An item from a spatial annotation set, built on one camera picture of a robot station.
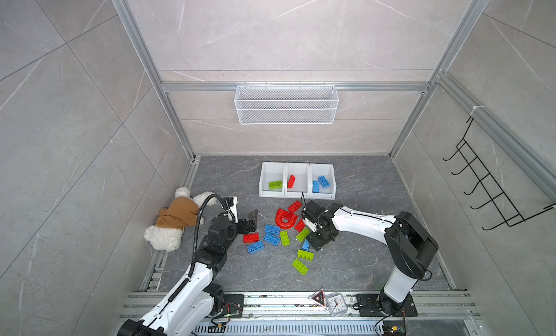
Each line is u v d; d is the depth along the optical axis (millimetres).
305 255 828
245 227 725
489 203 648
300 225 909
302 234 896
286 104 1007
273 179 1076
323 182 1068
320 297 746
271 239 881
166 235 836
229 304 730
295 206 1000
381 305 647
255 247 860
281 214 958
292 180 1066
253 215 743
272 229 903
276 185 1052
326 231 742
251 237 878
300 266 817
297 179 1094
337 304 727
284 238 880
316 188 1032
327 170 1091
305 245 841
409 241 519
